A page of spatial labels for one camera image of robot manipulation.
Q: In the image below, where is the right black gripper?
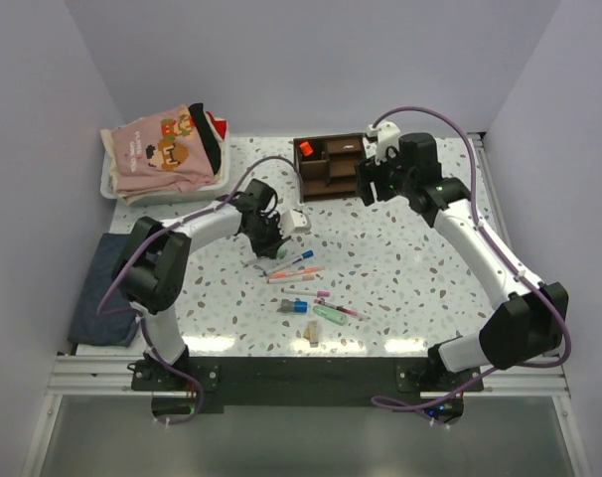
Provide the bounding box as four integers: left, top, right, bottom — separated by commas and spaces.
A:
356, 143, 415, 207

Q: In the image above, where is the green capped pen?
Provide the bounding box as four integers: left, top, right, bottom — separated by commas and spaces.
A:
241, 249, 287, 266

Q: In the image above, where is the brown wooden desk organizer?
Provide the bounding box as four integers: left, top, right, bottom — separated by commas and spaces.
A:
293, 133, 366, 202

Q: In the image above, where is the blue capped pen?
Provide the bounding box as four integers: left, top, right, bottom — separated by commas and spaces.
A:
263, 250, 314, 276

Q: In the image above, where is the orange black highlighter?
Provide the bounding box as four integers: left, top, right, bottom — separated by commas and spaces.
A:
299, 141, 314, 157

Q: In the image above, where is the pink capped pen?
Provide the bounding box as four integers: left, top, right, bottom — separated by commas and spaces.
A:
281, 287, 331, 298

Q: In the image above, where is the red clear pen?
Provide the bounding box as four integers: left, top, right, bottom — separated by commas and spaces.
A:
314, 298, 371, 320

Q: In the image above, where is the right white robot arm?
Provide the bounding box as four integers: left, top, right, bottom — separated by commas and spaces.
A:
356, 122, 568, 391

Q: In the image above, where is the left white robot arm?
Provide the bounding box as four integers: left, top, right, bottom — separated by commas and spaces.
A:
111, 179, 288, 391

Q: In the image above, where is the blue grey sharpener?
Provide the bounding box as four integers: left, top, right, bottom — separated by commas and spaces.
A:
277, 299, 308, 314

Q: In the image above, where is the green transparent case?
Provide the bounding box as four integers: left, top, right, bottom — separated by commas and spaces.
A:
312, 304, 348, 326

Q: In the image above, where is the beige eraser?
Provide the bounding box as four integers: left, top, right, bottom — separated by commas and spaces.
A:
303, 320, 320, 347

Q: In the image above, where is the black red folded garment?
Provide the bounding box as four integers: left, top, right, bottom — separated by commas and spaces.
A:
188, 102, 227, 175

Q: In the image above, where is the pink pixel-print shirt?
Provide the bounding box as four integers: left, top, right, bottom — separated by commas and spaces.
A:
100, 104, 216, 198

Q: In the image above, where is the blue folded cloth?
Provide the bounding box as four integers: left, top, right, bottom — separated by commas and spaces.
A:
68, 233, 138, 348

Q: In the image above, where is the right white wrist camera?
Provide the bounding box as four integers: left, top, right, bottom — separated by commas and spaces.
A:
366, 120, 401, 165

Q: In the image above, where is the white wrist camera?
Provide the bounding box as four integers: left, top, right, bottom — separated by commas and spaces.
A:
366, 120, 401, 165
279, 209, 312, 237

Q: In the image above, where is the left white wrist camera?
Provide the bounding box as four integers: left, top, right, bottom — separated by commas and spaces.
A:
279, 209, 312, 237

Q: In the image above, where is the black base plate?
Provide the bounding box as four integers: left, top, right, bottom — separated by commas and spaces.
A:
127, 356, 484, 420

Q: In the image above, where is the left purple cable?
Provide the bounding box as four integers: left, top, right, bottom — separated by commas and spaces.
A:
96, 156, 302, 426

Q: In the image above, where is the purple cable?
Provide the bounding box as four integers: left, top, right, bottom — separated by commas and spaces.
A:
96, 156, 302, 426
371, 105, 574, 423

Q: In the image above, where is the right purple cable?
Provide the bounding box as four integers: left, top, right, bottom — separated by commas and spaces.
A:
371, 105, 574, 423

